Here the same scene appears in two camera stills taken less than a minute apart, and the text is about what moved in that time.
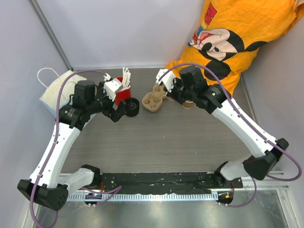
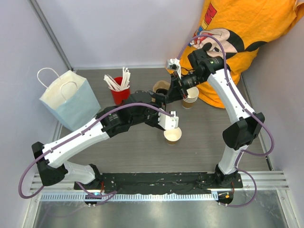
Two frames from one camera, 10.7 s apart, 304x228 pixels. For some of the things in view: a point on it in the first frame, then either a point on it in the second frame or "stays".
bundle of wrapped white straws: x=125 y=79 stays
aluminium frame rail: x=36 y=6 stays
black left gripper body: x=104 y=103 → x=150 y=117
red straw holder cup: x=122 y=95 stays
